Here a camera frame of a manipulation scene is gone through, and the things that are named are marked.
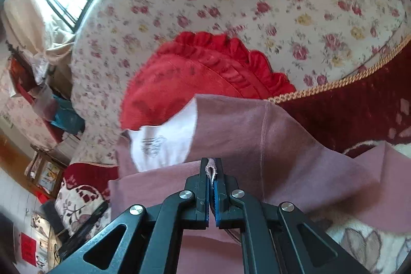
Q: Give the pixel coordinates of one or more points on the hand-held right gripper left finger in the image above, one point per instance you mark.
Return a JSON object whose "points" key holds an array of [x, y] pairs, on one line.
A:
{"points": [[205, 197]]}

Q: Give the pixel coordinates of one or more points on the pink garment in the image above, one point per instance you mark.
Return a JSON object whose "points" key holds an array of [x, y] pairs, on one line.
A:
{"points": [[257, 139]]}

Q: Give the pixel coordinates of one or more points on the teal bag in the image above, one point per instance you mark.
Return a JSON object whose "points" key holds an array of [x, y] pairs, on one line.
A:
{"points": [[67, 115]]}

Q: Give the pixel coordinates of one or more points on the red paper sheet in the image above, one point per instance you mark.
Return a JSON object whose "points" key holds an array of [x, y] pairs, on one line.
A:
{"points": [[29, 248]]}

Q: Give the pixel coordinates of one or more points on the red cloth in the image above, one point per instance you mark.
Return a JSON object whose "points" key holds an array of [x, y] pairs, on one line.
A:
{"points": [[21, 78]]}

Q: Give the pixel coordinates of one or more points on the beige curtain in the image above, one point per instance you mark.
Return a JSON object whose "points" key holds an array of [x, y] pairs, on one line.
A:
{"points": [[25, 14]]}

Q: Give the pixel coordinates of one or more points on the red ruffled pillow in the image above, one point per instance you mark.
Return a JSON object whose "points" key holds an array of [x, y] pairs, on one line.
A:
{"points": [[179, 78]]}

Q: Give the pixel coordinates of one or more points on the red and white plush blanket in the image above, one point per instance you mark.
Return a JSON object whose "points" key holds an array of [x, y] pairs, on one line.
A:
{"points": [[337, 113]]}

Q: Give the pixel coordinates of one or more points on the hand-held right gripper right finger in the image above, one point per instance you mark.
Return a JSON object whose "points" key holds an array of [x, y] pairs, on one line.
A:
{"points": [[216, 203]]}

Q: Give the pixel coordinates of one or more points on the wooden framed picture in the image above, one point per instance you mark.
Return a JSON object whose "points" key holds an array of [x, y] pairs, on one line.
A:
{"points": [[45, 171]]}

